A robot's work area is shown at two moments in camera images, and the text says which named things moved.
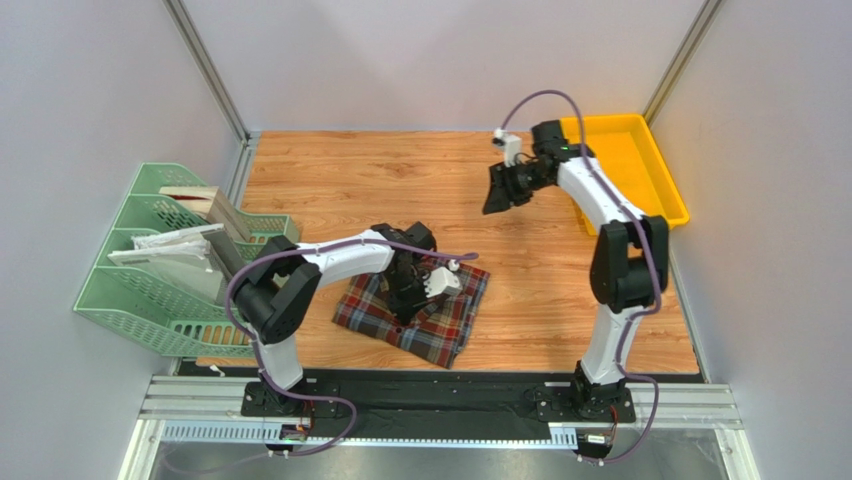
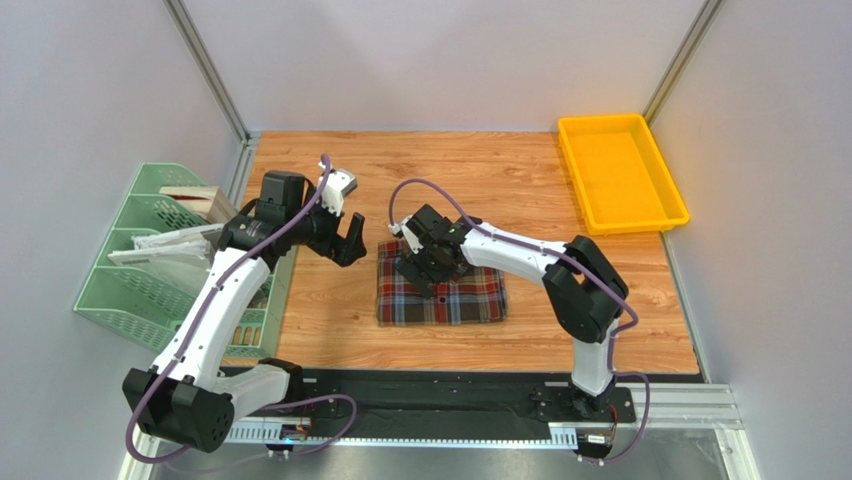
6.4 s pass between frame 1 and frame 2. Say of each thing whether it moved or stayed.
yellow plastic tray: stayed
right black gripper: moved
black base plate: stayed
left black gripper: moved
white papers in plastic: stayed
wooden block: stayed
